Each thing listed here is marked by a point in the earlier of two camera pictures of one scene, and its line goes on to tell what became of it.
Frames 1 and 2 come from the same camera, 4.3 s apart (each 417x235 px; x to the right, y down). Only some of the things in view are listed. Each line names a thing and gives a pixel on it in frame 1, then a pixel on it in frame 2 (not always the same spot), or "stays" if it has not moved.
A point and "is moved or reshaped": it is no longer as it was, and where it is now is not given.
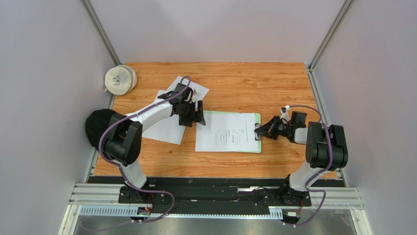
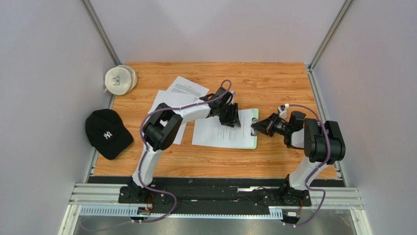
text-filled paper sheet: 199,91 stays
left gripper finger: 200,115 → 235,115
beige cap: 121,80 stays
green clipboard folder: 257,117 → 254,133
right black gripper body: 273,128 stays
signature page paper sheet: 233,131 is moved or reshaped
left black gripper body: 188,107 → 221,107
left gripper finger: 187,119 → 229,119
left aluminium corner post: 102,31 stays
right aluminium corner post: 330,34 stays
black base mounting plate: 214,195 stays
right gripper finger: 270,126 stays
